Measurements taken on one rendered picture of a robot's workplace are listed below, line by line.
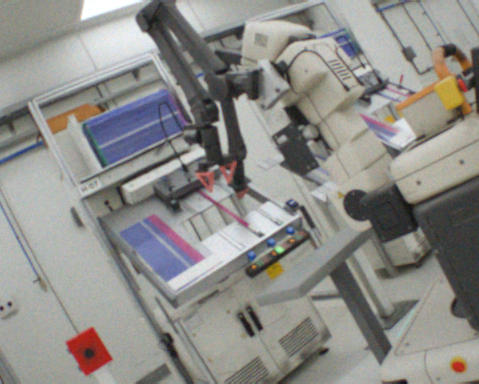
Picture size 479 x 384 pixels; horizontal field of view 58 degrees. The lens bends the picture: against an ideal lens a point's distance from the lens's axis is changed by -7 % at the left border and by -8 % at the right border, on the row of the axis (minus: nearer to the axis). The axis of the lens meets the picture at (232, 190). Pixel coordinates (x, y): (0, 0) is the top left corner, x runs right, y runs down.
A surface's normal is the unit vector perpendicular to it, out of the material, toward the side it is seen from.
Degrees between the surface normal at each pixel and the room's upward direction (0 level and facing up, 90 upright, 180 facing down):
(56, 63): 90
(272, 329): 90
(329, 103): 90
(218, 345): 90
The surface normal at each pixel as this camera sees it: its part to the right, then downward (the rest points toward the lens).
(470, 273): -0.60, 0.33
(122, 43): 0.38, -0.25
